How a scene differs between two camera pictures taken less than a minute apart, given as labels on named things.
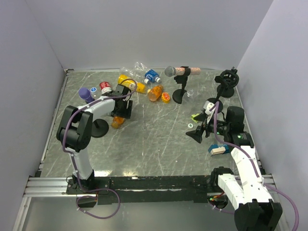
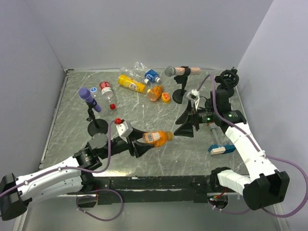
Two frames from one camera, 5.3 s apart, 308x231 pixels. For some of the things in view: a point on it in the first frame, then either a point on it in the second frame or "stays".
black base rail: [133, 189] stays
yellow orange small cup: [165, 97] stays
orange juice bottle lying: [154, 93] stays
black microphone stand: [178, 95] stays
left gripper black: [127, 112] to [140, 148]
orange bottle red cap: [117, 121] to [158, 138]
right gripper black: [197, 134] to [186, 129]
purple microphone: [84, 94] stays
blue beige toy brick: [215, 149] stays
